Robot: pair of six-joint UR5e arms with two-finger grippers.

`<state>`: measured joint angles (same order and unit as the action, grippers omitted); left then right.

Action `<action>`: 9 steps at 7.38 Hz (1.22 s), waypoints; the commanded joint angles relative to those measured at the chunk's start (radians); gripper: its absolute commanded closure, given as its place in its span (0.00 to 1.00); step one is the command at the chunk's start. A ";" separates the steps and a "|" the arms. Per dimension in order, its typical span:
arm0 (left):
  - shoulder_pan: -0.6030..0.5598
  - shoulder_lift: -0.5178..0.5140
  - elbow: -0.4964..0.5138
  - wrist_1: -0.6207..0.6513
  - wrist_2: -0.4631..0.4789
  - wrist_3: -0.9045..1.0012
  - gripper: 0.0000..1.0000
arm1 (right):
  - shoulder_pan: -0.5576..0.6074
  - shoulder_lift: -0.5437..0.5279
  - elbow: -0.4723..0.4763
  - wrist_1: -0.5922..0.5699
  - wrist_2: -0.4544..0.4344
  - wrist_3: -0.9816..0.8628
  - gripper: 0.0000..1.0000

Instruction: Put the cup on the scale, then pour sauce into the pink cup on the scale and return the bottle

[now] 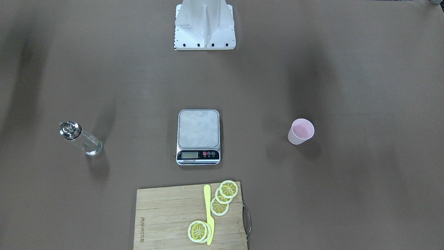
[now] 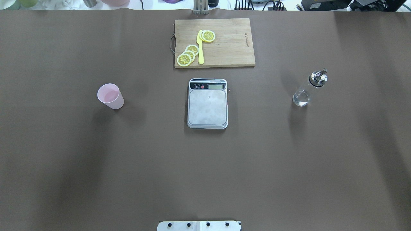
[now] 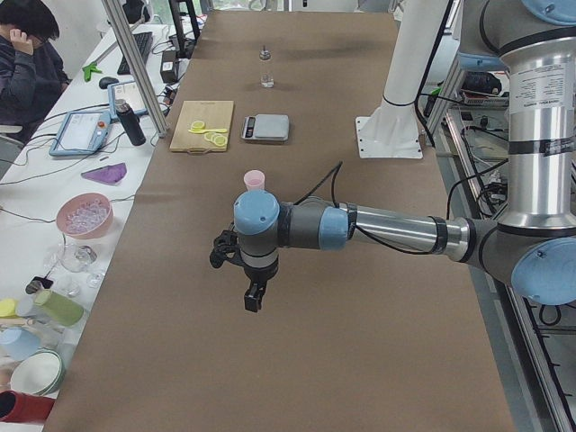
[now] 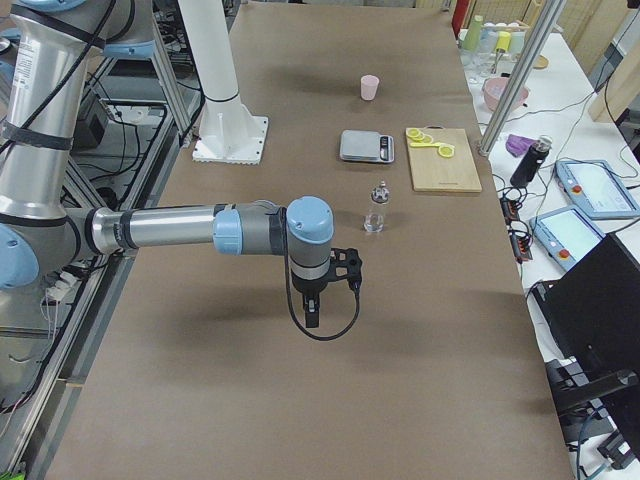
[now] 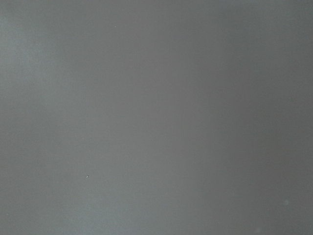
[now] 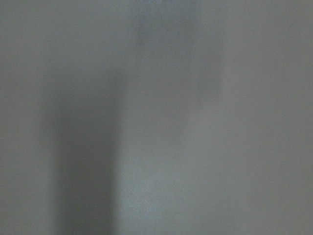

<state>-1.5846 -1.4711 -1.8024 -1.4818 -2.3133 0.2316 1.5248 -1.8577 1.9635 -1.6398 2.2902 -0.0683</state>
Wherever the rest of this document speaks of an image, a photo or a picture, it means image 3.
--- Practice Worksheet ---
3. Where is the green cup lying down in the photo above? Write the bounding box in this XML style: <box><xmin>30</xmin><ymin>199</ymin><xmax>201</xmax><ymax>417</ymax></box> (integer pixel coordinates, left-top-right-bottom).
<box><xmin>33</xmin><ymin>290</ymin><xmax>84</xmax><ymax>327</ymax></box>

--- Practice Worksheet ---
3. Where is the black computer mouse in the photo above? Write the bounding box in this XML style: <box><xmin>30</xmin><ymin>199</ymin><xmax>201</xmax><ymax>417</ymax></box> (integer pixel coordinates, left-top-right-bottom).
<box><xmin>98</xmin><ymin>76</ymin><xmax>119</xmax><ymax>90</ymax></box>

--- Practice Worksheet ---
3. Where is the yellow cup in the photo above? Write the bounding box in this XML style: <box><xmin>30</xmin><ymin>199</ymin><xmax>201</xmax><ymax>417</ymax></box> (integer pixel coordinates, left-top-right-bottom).
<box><xmin>0</xmin><ymin>298</ymin><xmax>18</xmax><ymax>319</ymax></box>

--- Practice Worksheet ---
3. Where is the clear glass cup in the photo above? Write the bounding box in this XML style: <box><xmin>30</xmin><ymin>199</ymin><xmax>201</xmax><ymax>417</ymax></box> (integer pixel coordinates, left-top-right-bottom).
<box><xmin>58</xmin><ymin>244</ymin><xmax>97</xmax><ymax>273</ymax></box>

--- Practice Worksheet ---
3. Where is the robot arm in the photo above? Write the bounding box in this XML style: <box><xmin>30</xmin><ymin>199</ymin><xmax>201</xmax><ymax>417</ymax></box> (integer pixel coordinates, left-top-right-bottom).
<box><xmin>211</xmin><ymin>1</ymin><xmax>575</xmax><ymax>311</ymax></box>

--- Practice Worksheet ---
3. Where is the green plastic toy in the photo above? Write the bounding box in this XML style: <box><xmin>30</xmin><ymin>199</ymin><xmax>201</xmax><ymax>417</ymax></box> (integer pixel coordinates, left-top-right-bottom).
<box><xmin>82</xmin><ymin>62</ymin><xmax>102</xmax><ymax>82</ymax></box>

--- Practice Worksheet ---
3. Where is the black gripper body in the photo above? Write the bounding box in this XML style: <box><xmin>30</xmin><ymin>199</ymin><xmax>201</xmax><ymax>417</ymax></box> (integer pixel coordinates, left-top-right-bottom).
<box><xmin>240</xmin><ymin>250</ymin><xmax>279</xmax><ymax>284</ymax></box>

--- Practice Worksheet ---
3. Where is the black thermos bottle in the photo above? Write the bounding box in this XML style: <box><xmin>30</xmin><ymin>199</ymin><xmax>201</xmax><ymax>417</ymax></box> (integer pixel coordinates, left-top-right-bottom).
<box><xmin>114</xmin><ymin>99</ymin><xmax>146</xmax><ymax>147</ymax></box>

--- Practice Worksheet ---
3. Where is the grey kitchen scale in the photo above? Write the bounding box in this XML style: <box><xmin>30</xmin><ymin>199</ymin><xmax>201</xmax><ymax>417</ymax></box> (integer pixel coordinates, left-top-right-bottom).
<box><xmin>241</xmin><ymin>114</ymin><xmax>290</xmax><ymax>142</ymax></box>

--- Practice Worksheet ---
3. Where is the light blue cup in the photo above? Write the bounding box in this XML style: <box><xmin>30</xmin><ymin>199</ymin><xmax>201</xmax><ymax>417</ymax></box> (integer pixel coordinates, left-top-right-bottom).
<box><xmin>1</xmin><ymin>327</ymin><xmax>41</xmax><ymax>361</ymax></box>

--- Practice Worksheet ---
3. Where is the aluminium frame post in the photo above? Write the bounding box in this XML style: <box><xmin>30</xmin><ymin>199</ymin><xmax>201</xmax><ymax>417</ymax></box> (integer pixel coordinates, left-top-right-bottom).
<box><xmin>102</xmin><ymin>0</ymin><xmax>168</xmax><ymax>138</ymax></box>

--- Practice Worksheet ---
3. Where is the glass sauce bottle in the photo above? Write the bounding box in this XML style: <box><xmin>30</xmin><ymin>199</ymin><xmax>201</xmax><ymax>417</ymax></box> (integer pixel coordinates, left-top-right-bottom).
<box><xmin>259</xmin><ymin>45</ymin><xmax>275</xmax><ymax>88</ymax></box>

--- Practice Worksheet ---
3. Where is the pink plastic cup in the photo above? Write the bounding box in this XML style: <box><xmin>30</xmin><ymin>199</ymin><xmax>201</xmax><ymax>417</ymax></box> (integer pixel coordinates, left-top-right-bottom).
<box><xmin>243</xmin><ymin>169</ymin><xmax>266</xmax><ymax>191</ymax></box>

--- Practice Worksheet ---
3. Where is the black power box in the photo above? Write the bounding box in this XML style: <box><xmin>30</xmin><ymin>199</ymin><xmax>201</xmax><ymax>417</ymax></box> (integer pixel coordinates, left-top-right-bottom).
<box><xmin>160</xmin><ymin>50</ymin><xmax>179</xmax><ymax>84</ymax></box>

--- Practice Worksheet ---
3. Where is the wooden cutting board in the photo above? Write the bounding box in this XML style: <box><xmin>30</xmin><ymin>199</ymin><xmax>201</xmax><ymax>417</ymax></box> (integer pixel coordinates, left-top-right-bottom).
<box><xmin>169</xmin><ymin>101</ymin><xmax>234</xmax><ymax>155</ymax></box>

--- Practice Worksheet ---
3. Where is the purple cloth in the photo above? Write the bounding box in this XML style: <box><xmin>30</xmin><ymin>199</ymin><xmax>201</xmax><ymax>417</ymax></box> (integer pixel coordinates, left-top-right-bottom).
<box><xmin>81</xmin><ymin>163</ymin><xmax>127</xmax><ymax>185</ymax></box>

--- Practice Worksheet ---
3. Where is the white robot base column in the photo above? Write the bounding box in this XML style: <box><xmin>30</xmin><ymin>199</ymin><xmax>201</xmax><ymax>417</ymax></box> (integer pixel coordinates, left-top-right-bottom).
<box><xmin>355</xmin><ymin>1</ymin><xmax>452</xmax><ymax>159</ymax></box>

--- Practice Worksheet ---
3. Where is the seated person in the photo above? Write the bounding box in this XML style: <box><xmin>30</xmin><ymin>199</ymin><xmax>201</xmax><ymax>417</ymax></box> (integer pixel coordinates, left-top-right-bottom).
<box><xmin>1</xmin><ymin>1</ymin><xmax>70</xmax><ymax>136</ymax></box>

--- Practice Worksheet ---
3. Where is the teach pendant tablet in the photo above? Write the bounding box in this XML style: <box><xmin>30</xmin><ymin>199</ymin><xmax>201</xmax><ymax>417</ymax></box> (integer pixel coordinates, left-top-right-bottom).
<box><xmin>49</xmin><ymin>111</ymin><xmax>112</xmax><ymax>158</ymax></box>
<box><xmin>107</xmin><ymin>81</ymin><xmax>148</xmax><ymax>122</ymax></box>

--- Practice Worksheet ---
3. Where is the pink bowl with ice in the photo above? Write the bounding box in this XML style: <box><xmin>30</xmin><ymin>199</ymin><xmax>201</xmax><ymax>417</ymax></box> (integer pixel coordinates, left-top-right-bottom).
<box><xmin>56</xmin><ymin>193</ymin><xmax>113</xmax><ymax>239</ymax></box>

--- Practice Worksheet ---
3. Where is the lemon slice near edge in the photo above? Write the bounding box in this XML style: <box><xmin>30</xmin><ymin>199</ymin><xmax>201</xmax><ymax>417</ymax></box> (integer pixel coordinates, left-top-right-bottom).
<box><xmin>211</xmin><ymin>135</ymin><xmax>228</xmax><ymax>148</ymax></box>

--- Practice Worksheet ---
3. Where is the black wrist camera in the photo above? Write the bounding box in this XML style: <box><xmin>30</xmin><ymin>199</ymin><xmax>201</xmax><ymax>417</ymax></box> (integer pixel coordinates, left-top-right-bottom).
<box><xmin>209</xmin><ymin>229</ymin><xmax>243</xmax><ymax>269</ymax></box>

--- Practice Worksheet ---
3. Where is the far teach pendant tablet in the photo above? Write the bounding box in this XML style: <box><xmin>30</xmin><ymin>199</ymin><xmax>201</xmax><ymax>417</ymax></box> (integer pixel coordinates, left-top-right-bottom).
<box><xmin>107</xmin><ymin>81</ymin><xmax>148</xmax><ymax>122</ymax></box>

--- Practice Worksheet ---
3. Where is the red cup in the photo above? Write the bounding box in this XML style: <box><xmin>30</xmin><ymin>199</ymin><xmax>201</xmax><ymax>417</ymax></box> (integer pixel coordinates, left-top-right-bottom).
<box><xmin>1</xmin><ymin>391</ymin><xmax>56</xmax><ymax>425</ymax></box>

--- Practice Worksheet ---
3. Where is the black keyboard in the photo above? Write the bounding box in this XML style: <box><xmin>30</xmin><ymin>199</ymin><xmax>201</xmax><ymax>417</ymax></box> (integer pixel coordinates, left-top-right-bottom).
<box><xmin>116</xmin><ymin>31</ymin><xmax>155</xmax><ymax>76</ymax></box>

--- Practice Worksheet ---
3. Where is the lemon slice on knife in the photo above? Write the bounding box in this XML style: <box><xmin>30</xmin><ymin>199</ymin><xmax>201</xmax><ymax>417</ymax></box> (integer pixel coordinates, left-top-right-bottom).
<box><xmin>190</xmin><ymin>120</ymin><xmax>205</xmax><ymax>131</ymax></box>

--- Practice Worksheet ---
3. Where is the near teach pendant tablet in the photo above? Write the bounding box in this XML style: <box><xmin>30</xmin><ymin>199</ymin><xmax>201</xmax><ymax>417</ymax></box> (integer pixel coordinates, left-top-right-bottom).
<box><xmin>49</xmin><ymin>111</ymin><xmax>112</xmax><ymax>158</ymax></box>

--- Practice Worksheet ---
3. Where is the white green rimmed bowl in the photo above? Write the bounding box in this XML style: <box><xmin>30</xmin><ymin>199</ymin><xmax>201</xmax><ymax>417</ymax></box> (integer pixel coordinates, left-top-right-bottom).
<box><xmin>10</xmin><ymin>350</ymin><xmax>66</xmax><ymax>396</ymax></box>

